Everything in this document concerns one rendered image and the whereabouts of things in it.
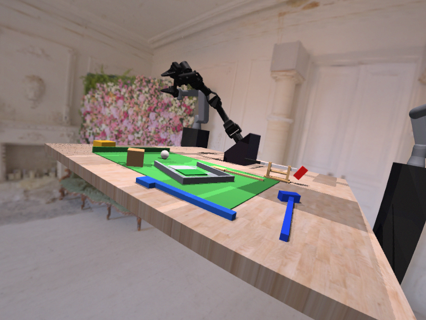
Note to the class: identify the green putting mat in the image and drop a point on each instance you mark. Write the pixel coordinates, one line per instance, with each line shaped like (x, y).
(227, 194)

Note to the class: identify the white golf ball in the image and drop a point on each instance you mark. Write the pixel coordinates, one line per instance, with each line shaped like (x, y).
(164, 154)

